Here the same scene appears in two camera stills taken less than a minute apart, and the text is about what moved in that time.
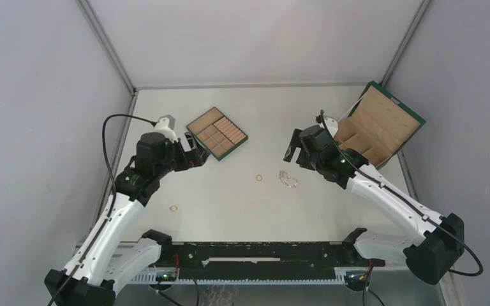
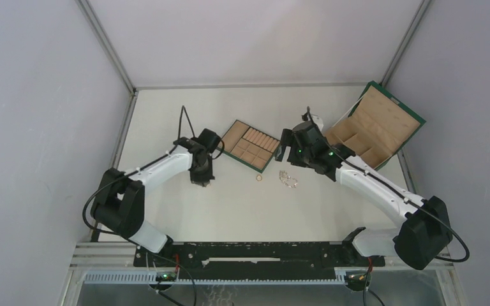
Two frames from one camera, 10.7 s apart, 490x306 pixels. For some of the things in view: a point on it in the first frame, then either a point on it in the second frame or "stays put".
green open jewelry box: (378, 125) stays put
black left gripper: (196, 157) -> (203, 180)
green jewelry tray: (217, 133) -> (249, 145)
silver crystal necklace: (286, 180) stays put
